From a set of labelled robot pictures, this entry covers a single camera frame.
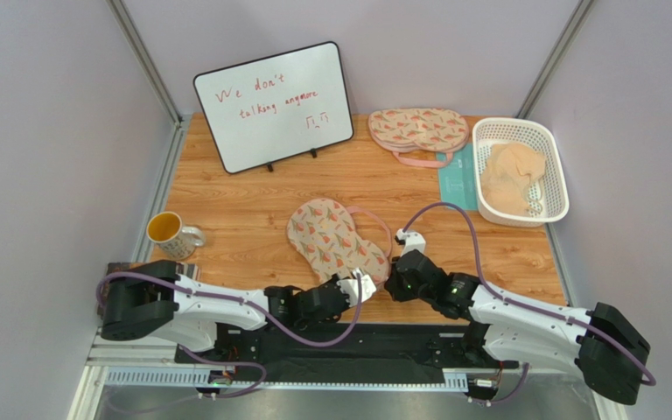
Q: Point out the teal card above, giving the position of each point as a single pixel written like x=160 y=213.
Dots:
x=457 y=180

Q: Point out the white plastic basket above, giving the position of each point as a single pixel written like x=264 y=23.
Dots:
x=548 y=196

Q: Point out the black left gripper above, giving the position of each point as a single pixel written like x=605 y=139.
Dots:
x=333 y=280

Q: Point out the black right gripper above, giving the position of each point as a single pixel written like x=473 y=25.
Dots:
x=402 y=272

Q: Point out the floral mesh laundry bag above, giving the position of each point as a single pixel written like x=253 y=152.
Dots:
x=325 y=234

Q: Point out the dark book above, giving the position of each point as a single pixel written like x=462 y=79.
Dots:
x=190 y=269

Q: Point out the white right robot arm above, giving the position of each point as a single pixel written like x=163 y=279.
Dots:
x=600 y=346

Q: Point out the yellow patterned mug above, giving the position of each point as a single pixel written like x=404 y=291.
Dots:
x=175 y=239

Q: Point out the stacked floral laundry bags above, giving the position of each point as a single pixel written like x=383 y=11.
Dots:
x=405 y=130

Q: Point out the whiteboard with red writing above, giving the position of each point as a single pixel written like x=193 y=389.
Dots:
x=273 y=108

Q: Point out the aluminium frame rail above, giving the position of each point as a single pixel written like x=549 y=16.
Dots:
x=153 y=361

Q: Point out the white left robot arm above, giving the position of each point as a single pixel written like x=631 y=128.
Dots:
x=156 y=300

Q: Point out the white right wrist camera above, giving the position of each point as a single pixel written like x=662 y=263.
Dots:
x=410 y=240

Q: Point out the beige bras in basket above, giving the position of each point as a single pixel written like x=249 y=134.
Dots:
x=511 y=170

